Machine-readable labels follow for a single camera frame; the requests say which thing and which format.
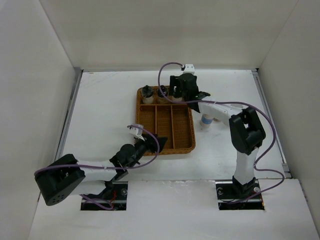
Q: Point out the brown wicker divided tray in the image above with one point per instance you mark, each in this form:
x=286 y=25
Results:
x=174 y=121

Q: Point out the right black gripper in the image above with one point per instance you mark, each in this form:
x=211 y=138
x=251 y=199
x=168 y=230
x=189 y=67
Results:
x=174 y=80

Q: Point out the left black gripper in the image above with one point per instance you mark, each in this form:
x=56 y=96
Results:
x=149 y=143

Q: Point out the silver lid blue label jar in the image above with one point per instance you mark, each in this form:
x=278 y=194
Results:
x=205 y=121

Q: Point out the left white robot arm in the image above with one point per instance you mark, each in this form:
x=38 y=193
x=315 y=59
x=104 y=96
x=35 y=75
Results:
x=69 y=176

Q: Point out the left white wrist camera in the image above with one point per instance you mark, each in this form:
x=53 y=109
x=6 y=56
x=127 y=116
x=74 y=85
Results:
x=136 y=130

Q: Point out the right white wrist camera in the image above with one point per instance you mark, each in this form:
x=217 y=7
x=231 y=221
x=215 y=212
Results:
x=188 y=69

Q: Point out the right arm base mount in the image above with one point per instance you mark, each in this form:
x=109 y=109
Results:
x=229 y=199

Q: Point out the black grinder top spice bottle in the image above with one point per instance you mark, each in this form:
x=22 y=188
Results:
x=176 y=95

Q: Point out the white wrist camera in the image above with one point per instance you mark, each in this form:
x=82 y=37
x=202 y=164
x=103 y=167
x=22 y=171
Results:
x=188 y=69
x=136 y=130

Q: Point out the black cap brown spice bottle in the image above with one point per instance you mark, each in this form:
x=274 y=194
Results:
x=160 y=97

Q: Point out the black cap white spice bottle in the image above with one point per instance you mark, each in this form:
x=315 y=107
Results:
x=147 y=93

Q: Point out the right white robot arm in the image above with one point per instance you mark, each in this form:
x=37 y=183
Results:
x=246 y=130

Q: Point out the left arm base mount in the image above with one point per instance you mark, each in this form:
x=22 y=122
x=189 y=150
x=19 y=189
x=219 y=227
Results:
x=111 y=198

